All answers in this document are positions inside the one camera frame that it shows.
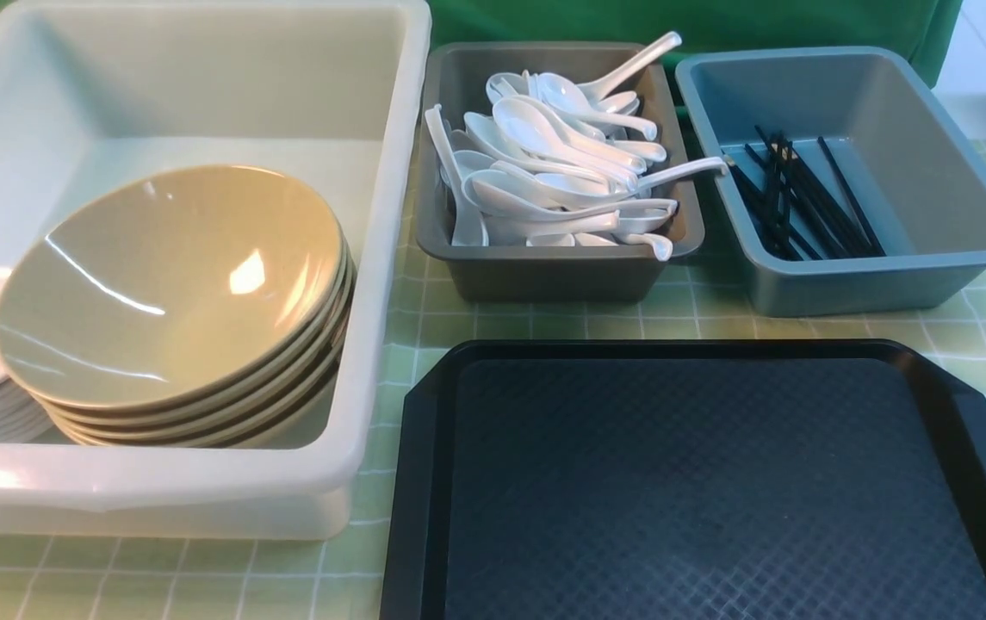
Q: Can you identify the pile of white spoons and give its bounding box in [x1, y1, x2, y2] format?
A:
[423, 31, 729, 262]

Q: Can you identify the black serving tray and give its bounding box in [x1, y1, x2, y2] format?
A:
[379, 338, 986, 619]

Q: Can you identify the grey plastic spoon bin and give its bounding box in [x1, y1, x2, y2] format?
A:
[410, 40, 663, 303]

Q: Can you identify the stack of tan bowls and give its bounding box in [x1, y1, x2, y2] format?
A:
[0, 165, 357, 449]

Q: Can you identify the bundle of black chopsticks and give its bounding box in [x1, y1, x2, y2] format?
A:
[723, 126, 889, 262]

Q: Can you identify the teal plastic chopstick bin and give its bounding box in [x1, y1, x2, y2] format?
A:
[674, 46, 986, 317]

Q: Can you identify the white plastic dish tub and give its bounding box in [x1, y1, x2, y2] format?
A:
[0, 1, 431, 539]

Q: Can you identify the green checked tablecloth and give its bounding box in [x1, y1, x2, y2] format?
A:
[0, 138, 986, 620]

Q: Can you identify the green backdrop cloth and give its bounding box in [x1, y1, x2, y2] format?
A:
[0, 1, 964, 86]

